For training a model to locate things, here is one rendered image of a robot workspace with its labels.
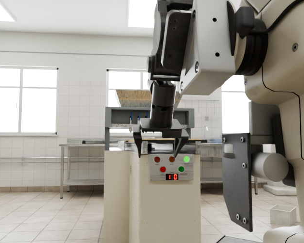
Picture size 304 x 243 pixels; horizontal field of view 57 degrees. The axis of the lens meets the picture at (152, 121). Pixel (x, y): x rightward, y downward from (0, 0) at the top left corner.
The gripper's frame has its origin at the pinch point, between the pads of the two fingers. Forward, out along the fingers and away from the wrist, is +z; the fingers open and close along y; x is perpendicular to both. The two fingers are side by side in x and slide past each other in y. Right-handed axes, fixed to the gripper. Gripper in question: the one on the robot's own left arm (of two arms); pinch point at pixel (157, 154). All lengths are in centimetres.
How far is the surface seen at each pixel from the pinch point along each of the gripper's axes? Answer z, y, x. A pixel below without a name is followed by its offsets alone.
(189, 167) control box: 41, -31, -59
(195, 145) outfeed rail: 31, -35, -65
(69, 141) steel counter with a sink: 209, 76, -419
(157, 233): 74, -15, -46
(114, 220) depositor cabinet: 115, 5, -103
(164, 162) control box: 39, -18, -60
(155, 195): 56, -13, -55
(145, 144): 31, -7, -65
